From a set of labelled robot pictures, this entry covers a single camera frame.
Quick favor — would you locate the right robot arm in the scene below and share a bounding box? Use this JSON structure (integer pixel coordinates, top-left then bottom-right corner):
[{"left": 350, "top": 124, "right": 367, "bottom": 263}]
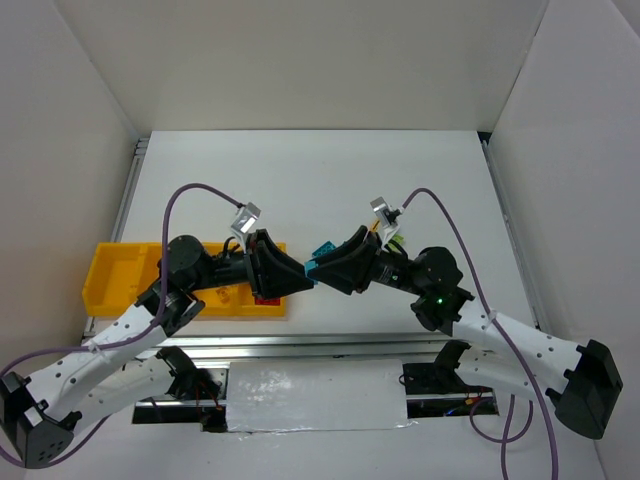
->
[{"left": 305, "top": 227, "right": 623, "bottom": 440}]

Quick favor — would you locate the red yellow lego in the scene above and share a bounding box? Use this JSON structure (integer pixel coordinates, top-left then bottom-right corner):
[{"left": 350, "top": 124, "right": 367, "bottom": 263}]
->
[{"left": 254, "top": 297, "right": 281, "bottom": 307}]

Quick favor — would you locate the white taped sheet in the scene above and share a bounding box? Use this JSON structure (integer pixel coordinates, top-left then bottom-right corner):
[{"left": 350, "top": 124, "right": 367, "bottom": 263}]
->
[{"left": 226, "top": 359, "right": 410, "bottom": 433}]

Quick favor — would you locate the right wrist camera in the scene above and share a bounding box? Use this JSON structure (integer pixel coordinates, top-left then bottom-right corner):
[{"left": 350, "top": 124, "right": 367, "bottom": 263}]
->
[{"left": 369, "top": 197, "right": 403, "bottom": 246}]

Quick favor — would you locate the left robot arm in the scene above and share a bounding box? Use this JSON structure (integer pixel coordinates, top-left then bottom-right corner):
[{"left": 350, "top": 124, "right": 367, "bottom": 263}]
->
[{"left": 1, "top": 230, "right": 313, "bottom": 469}]

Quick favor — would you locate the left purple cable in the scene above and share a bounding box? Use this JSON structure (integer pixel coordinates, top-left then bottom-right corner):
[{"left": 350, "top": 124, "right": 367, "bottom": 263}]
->
[{"left": 0, "top": 182, "right": 246, "bottom": 470}]

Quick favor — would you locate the yellow three-compartment bin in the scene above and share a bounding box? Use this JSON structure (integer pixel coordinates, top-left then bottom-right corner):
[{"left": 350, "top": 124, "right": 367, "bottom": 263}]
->
[{"left": 82, "top": 242, "right": 287, "bottom": 320}]

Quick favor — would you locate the aluminium rail frame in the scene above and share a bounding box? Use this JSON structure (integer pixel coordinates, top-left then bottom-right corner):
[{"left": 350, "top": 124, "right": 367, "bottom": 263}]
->
[{"left": 117, "top": 130, "right": 536, "bottom": 360}]

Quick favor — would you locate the blue long lego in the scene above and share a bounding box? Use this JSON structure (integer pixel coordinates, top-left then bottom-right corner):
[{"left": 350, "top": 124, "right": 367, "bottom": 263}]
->
[{"left": 312, "top": 241, "right": 336, "bottom": 259}]

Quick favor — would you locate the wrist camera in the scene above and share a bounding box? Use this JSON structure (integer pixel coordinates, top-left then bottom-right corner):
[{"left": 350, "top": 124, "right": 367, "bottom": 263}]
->
[
  {"left": 369, "top": 197, "right": 403, "bottom": 246},
  {"left": 230, "top": 202, "right": 261, "bottom": 247}
]

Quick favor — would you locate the small orange lego in bin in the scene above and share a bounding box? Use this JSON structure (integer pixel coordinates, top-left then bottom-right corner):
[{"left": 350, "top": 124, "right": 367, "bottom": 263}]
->
[{"left": 216, "top": 287, "right": 231, "bottom": 304}]

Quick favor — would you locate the light blue small lego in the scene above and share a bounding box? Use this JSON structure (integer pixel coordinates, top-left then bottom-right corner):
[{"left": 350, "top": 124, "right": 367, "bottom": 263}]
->
[{"left": 304, "top": 260, "right": 317, "bottom": 283}]

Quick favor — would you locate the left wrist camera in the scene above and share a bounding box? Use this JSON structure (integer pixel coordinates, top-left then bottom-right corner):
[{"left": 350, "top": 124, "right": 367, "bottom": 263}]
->
[{"left": 230, "top": 202, "right": 261, "bottom": 247}]

